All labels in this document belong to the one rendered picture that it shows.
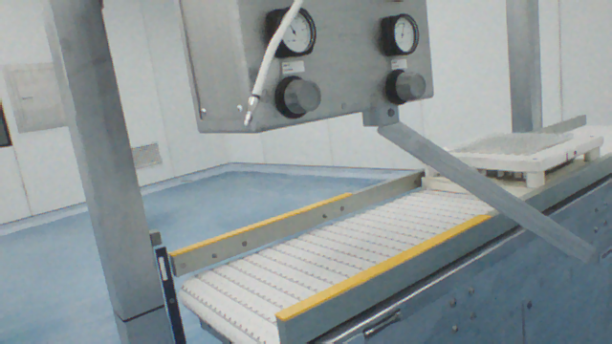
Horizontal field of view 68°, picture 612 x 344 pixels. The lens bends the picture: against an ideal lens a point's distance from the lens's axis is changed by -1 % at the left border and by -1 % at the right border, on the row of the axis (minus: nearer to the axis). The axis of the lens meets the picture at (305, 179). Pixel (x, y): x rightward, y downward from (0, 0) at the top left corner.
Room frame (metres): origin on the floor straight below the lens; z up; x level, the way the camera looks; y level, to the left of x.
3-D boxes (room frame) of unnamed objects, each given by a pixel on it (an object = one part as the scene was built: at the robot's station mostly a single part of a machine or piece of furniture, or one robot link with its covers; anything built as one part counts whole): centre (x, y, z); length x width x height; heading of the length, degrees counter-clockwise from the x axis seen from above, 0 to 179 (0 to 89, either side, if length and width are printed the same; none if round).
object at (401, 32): (0.44, -0.11, 1.09); 0.04 x 0.01 x 0.04; 126
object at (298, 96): (0.36, -0.01, 1.05); 0.03 x 0.02 x 0.04; 126
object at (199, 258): (1.00, -0.34, 0.84); 1.32 x 0.02 x 0.03; 126
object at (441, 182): (0.88, -0.40, 0.83); 0.24 x 0.24 x 0.02; 35
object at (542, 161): (0.88, -0.40, 0.88); 0.25 x 0.24 x 0.02; 35
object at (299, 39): (0.37, -0.01, 1.10); 0.04 x 0.01 x 0.04; 126
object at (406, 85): (0.43, -0.11, 1.05); 0.03 x 0.03 x 0.04; 36
